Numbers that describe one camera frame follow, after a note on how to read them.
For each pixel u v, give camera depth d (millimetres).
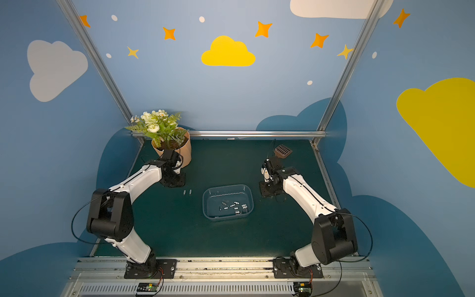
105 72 876
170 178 762
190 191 975
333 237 430
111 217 466
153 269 673
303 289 730
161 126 857
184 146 955
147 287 718
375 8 693
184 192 975
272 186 731
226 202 937
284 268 745
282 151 1146
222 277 734
